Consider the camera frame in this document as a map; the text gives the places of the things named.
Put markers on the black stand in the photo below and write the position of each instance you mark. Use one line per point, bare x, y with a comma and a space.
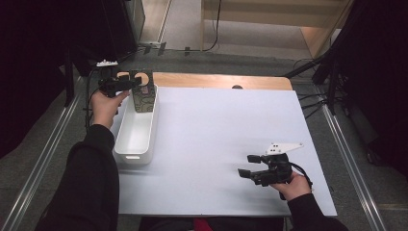
333, 86
69, 80

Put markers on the metal rail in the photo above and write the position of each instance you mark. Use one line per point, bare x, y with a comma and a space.
41, 166
352, 166

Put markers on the dark curtain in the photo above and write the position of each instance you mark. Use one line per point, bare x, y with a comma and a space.
29, 64
378, 64

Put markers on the patterned dark phone case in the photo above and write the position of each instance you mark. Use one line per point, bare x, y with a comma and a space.
144, 101

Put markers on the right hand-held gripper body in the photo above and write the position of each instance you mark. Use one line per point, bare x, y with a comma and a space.
275, 171

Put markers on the dark round table grommet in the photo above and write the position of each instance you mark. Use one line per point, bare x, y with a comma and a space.
237, 87

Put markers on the white table board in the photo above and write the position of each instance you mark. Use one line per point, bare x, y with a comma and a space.
208, 134

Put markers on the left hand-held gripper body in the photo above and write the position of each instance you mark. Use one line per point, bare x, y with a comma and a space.
112, 85

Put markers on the black cabinet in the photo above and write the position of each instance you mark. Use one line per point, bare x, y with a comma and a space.
122, 29

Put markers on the person's right hand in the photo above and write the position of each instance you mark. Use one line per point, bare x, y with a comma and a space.
293, 189

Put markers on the white plastic bin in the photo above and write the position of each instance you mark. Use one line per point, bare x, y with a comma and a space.
136, 138

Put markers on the wooden table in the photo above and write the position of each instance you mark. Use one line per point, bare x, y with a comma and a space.
208, 80

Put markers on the person's dark and red clothing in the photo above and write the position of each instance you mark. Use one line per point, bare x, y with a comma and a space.
231, 224

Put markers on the person's left hand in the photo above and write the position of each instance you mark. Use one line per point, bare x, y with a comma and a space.
104, 109

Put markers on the light wooden shelf unit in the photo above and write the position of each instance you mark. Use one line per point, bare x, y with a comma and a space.
256, 9

